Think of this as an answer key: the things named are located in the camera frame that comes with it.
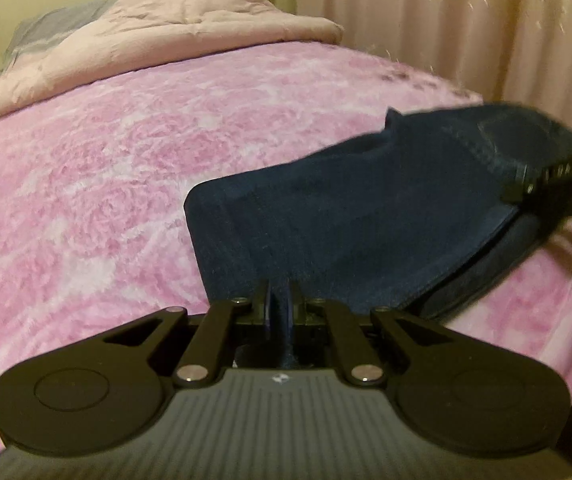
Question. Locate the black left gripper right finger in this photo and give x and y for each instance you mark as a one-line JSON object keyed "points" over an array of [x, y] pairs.
{"points": [[325, 333]]}

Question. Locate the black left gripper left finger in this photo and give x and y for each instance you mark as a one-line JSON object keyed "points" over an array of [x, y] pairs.
{"points": [[230, 324]]}

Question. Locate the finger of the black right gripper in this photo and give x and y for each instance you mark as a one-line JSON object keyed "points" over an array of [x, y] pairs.
{"points": [[548, 191]]}

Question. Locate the dark blue denim jeans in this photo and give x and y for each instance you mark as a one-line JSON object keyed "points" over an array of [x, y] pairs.
{"points": [[410, 217]]}

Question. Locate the cream pleated curtain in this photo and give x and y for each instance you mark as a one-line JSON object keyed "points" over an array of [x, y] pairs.
{"points": [[506, 50]]}

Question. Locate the pink floral fleece blanket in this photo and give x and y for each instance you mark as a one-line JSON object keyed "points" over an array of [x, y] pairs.
{"points": [[93, 182]]}

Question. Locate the pale pink quilted duvet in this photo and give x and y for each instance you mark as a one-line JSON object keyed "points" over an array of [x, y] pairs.
{"points": [[134, 34]]}

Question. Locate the grey blue pillow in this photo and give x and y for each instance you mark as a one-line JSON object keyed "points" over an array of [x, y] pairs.
{"points": [[48, 29]]}

